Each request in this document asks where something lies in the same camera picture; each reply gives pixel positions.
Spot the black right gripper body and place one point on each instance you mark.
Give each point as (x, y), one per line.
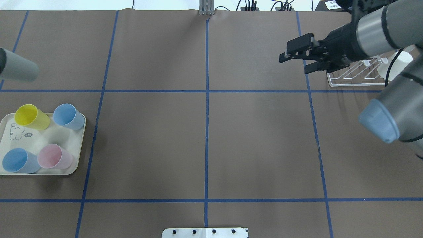
(343, 40)

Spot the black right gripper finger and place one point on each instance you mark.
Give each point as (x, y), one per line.
(316, 67)
(284, 57)

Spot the yellow plastic cup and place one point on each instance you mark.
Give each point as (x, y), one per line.
(30, 116)

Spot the grey plastic cup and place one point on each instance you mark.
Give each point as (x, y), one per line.
(15, 67)

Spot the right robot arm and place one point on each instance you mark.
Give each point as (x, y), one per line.
(376, 27)

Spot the blue plastic cup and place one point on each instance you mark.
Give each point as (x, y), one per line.
(66, 115)
(20, 160)

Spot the pink plastic cup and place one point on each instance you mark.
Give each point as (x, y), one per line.
(52, 156)

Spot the cream plastic tray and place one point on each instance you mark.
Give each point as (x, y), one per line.
(12, 136)

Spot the aluminium frame post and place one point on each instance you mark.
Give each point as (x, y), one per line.
(206, 7)

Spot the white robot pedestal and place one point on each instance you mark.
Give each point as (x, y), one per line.
(231, 232)

